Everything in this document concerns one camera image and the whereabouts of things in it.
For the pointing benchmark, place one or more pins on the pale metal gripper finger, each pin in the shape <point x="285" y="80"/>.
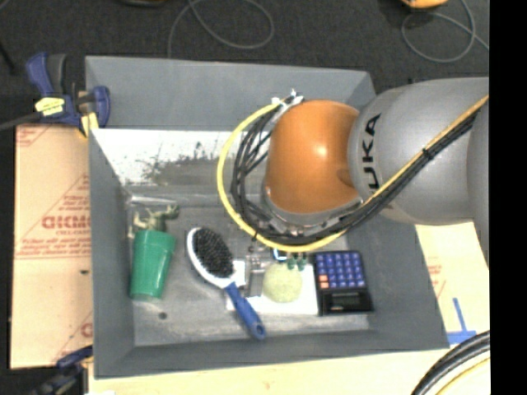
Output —
<point x="255" y="284"/>
<point x="253" y="262"/>

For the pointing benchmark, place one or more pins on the pale green ball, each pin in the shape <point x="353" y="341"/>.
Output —
<point x="283" y="284"/>

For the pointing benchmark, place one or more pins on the white flat sheet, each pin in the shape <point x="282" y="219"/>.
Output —
<point x="288" y="308"/>

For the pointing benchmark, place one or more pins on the white and blue hairbrush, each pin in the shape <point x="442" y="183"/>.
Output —
<point x="212" y="253"/>

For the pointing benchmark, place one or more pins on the black calculator blue keys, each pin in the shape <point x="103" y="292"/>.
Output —
<point x="341" y="270"/>

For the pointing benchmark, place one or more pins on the green plastic cup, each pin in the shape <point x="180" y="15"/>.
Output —
<point x="149" y="266"/>

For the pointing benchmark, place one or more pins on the green toy dinosaur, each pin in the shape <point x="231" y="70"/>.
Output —
<point x="154" y="219"/>

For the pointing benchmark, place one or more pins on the grey metal bin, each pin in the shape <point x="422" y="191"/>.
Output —
<point x="197" y="93"/>

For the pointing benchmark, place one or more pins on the brown cardboard board red print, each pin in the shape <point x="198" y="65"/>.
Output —
<point x="49" y="303"/>

